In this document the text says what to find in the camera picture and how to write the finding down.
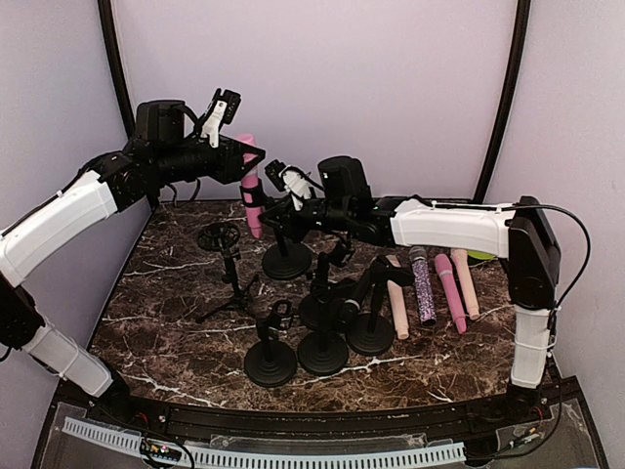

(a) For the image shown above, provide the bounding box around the black stand with black microphone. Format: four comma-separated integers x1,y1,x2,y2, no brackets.
345,255,414,357

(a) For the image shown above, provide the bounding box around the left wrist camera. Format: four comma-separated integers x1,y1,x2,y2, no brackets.
197,88,241,149

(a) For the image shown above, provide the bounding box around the beige microphone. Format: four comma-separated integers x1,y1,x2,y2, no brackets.
450,248,480,320
387,280,409,340

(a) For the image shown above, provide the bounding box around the black microphone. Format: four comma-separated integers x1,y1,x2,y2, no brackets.
335,276,371,332

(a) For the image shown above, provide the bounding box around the purple glitter microphone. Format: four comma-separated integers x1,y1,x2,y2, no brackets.
409,246,437,326

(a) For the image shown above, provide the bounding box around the left black frame post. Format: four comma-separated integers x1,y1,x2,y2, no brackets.
97,0,135,142

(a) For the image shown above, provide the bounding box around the green disc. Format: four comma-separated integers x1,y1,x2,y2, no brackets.
467,250,497,261

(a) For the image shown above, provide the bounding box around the small pink microphone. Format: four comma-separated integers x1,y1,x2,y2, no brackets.
235,134,265,239

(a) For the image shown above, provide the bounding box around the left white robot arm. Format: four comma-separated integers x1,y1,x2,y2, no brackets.
1,90,266,426

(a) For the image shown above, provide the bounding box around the black frame post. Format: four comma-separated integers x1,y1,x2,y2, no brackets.
97,0,135,142
472,0,531,203

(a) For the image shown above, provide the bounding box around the black stand holding beige microphone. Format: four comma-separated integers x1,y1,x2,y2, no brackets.
298,237,356,331

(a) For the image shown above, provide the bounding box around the black round-base desk stand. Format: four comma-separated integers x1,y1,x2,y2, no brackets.
297,294,350,376

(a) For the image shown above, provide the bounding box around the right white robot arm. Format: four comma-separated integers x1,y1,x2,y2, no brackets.
261,156,565,424

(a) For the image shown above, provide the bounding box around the right black frame post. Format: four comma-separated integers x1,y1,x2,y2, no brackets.
472,0,531,203

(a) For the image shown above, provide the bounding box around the black stand holding small pink microphone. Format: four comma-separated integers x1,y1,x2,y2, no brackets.
257,186,313,280

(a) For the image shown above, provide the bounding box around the black front rail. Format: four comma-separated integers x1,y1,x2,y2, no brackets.
48,380,558,441

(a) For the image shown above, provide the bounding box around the black tripod stand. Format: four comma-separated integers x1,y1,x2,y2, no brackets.
195,222,259,323

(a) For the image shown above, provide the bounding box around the large pink microphone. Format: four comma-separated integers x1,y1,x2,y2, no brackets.
435,253,467,335

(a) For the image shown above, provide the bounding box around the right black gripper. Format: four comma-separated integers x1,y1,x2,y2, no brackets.
261,193,353,243

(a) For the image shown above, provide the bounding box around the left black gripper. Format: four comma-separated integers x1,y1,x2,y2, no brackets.
153,132,263,183

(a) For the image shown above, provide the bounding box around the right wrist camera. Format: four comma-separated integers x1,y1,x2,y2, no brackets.
265,159,322,211

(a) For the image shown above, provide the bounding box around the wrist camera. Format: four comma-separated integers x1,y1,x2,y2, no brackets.
265,159,322,211
197,88,241,149

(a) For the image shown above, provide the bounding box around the black front stand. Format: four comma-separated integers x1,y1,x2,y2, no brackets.
243,299,297,388

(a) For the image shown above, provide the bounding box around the grey cable duct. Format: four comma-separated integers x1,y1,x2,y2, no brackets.
62,417,466,468

